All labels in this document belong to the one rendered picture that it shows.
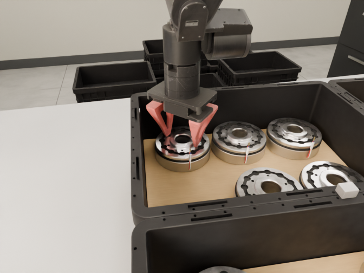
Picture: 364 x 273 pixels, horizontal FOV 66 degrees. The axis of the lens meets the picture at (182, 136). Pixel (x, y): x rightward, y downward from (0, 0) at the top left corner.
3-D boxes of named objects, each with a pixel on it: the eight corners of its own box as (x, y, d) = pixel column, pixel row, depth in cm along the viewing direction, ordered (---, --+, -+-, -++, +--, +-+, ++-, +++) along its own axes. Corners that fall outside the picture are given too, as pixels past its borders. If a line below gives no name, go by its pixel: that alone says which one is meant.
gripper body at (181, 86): (168, 87, 52) (166, 47, 48) (217, 101, 48) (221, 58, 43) (146, 101, 48) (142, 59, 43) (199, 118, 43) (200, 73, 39)
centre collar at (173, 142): (172, 151, 50) (172, 148, 50) (167, 135, 54) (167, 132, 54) (199, 147, 51) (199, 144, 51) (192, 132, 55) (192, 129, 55)
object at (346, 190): (341, 199, 32) (345, 192, 31) (334, 190, 33) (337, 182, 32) (356, 197, 32) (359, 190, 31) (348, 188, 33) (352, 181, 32)
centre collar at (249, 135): (229, 143, 52) (229, 141, 52) (223, 129, 56) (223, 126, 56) (255, 142, 52) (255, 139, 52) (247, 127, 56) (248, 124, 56)
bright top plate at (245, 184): (248, 222, 38) (248, 220, 38) (228, 172, 46) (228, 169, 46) (318, 214, 39) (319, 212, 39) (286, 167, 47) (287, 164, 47)
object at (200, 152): (160, 164, 48) (160, 161, 48) (151, 132, 56) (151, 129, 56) (216, 155, 50) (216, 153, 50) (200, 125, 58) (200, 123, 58)
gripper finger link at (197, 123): (183, 128, 56) (183, 84, 50) (216, 140, 53) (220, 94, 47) (163, 146, 51) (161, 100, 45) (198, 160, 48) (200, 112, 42)
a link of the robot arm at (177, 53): (158, 15, 42) (166, 25, 37) (203, 13, 43) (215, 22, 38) (161, 60, 46) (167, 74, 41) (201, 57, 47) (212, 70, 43)
